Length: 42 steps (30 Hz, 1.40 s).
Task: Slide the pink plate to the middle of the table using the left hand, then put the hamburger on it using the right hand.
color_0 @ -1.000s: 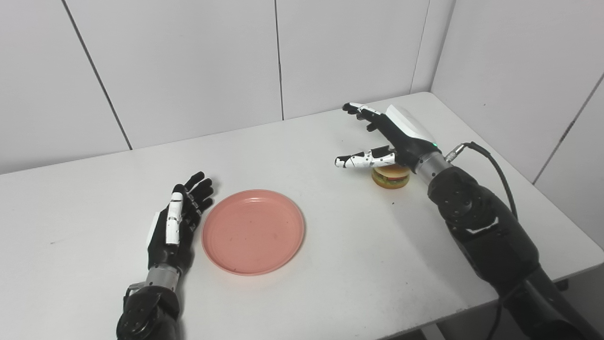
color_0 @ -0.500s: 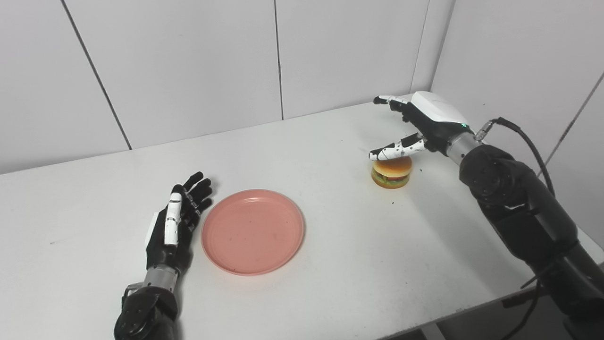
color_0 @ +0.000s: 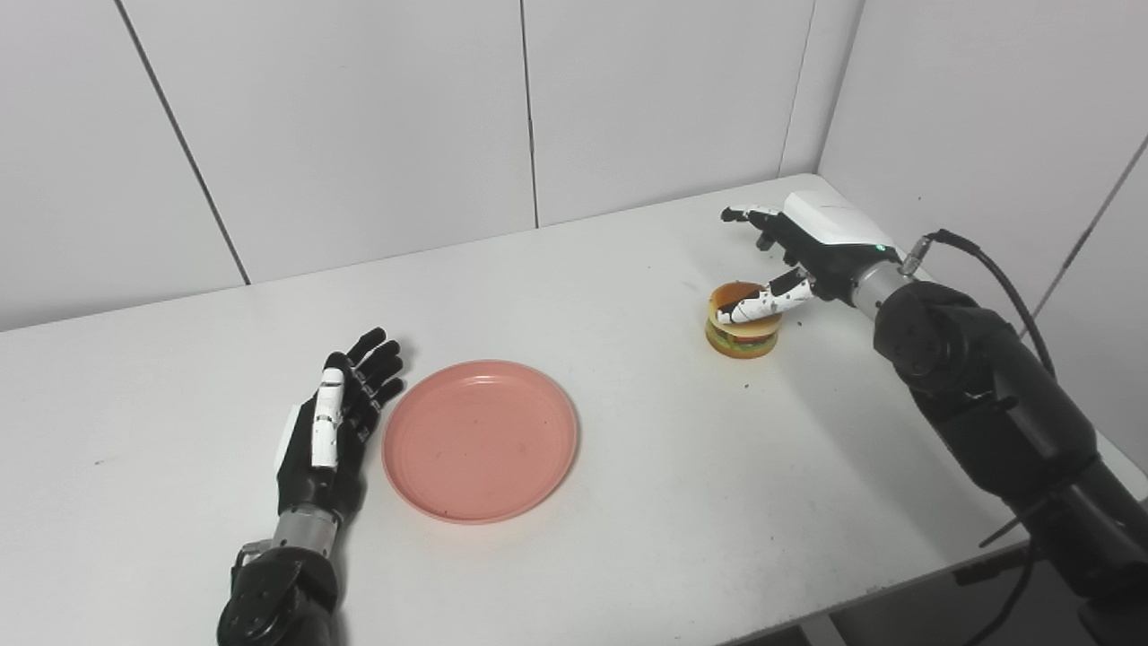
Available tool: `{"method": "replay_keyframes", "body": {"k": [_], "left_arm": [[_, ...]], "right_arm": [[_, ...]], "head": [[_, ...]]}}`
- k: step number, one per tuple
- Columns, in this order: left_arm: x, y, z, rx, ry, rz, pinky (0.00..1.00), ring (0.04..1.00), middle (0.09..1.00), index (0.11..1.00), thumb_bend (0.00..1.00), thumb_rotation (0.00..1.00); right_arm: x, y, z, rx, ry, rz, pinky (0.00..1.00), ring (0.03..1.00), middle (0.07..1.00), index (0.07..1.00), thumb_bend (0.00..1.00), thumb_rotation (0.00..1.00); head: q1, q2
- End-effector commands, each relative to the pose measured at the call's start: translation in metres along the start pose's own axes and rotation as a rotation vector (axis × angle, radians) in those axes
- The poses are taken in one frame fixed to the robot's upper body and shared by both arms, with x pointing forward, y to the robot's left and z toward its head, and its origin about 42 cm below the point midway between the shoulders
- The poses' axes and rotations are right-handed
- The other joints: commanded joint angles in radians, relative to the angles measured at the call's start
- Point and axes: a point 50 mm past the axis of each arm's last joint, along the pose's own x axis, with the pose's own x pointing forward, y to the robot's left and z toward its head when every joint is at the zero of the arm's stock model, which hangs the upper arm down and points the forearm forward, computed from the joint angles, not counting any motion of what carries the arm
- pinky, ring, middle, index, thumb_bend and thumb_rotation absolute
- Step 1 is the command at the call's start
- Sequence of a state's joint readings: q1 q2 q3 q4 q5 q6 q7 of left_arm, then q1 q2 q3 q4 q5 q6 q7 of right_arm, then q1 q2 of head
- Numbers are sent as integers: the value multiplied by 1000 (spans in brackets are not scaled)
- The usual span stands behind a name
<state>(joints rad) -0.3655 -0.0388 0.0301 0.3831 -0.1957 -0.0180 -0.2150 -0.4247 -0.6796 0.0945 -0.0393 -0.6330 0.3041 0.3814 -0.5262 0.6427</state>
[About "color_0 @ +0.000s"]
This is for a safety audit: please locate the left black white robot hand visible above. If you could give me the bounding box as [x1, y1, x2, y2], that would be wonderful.
[274, 327, 406, 521]

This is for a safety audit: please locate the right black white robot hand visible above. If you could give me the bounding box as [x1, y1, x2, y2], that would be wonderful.
[720, 190, 902, 326]

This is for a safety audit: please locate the toy hamburger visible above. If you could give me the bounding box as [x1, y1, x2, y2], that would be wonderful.
[704, 282, 781, 360]

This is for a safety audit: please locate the pink round plate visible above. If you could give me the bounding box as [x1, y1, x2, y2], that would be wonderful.
[381, 360, 580, 525]

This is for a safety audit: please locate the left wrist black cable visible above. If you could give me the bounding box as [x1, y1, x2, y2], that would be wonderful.
[230, 539, 272, 589]

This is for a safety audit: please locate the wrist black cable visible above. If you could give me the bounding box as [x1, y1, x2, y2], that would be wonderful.
[900, 229, 1058, 380]
[230, 539, 272, 589]

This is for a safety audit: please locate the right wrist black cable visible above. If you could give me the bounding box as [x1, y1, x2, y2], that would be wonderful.
[900, 229, 1058, 380]

